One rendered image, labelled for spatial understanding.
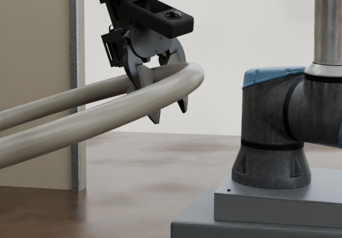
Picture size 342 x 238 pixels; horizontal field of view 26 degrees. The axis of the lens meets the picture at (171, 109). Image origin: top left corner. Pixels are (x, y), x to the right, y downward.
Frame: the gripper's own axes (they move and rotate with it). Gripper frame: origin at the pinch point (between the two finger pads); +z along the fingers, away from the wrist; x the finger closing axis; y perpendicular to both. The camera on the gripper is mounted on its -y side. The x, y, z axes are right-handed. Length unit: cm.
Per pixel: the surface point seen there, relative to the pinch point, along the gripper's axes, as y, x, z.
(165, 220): 334, -189, 119
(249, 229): 33, -32, 36
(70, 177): 458, -190, 88
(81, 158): 450, -200, 77
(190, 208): 54, -32, 32
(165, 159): 535, -330, 125
